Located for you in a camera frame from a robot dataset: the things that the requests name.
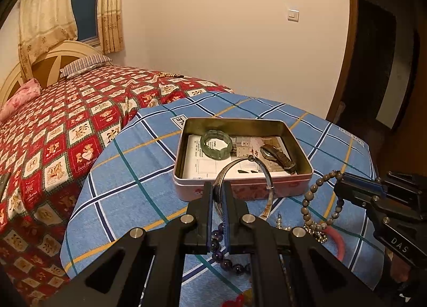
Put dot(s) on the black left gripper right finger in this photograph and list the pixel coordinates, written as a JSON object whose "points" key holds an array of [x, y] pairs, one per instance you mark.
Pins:
{"points": [[289, 268]]}

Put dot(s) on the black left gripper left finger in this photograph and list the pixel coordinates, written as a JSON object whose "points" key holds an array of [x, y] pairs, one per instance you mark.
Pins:
{"points": [[143, 268]]}

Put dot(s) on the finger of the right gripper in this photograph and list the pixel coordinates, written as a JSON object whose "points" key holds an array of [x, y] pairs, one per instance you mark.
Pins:
{"points": [[355, 198], [354, 183]]}

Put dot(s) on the pink bangle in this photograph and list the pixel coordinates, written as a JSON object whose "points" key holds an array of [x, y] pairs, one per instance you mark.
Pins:
{"points": [[338, 240]]}

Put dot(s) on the silver bangle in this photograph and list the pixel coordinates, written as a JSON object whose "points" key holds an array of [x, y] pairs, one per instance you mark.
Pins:
{"points": [[217, 186]]}

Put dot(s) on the red cord ornament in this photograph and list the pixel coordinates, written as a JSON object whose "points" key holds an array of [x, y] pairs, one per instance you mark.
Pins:
{"points": [[244, 299]]}

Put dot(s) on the blue plaid folded blanket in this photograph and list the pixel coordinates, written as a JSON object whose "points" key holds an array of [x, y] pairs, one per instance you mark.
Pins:
{"points": [[131, 185]]}

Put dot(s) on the white printed paper card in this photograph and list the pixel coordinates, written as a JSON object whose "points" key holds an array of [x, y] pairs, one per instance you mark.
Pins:
{"points": [[199, 166]]}

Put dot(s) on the red patterned bedspread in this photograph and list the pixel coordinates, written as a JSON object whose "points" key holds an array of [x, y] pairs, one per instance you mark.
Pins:
{"points": [[49, 146]]}

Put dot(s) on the dark remote on bed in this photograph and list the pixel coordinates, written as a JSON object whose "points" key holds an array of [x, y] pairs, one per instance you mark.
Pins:
{"points": [[4, 178]]}

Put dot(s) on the gold beaded item on bed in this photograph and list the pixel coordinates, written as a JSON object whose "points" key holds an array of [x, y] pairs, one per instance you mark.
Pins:
{"points": [[169, 75]]}

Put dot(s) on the pink cloth bundle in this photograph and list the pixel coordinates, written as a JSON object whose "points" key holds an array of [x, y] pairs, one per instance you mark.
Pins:
{"points": [[27, 92]]}

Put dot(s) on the checkered pillow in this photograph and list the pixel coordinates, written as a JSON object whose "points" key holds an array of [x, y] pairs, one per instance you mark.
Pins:
{"points": [[82, 65]]}

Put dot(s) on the cream wooden headboard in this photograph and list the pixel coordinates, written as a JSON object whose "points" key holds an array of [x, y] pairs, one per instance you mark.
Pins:
{"points": [[46, 68]]}

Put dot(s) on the left beige curtain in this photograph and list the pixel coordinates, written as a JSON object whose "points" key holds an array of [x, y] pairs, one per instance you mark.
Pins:
{"points": [[43, 24]]}

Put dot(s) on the beige curtain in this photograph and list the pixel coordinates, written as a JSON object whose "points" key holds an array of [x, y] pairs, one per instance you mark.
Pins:
{"points": [[109, 23], [43, 24]]}

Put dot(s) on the right beige curtain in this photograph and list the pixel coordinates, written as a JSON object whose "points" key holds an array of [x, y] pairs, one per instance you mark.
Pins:
{"points": [[109, 23]]}

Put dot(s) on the white wall switch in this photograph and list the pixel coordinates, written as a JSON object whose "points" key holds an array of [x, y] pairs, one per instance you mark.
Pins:
{"points": [[293, 15]]}

